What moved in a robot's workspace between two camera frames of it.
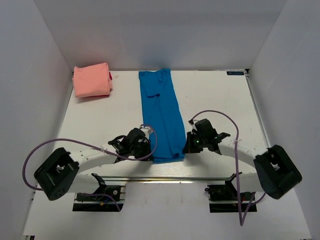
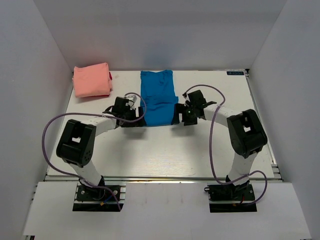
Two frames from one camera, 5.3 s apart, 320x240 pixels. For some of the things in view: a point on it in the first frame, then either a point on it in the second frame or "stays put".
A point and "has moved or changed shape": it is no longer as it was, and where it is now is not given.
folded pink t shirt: x=92 y=80 stays put
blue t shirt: x=163 y=114 has moved or changed shape
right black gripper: x=189 y=148 to x=180 y=108
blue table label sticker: x=235 y=73 stays put
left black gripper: x=147 y=144 to x=141 y=122
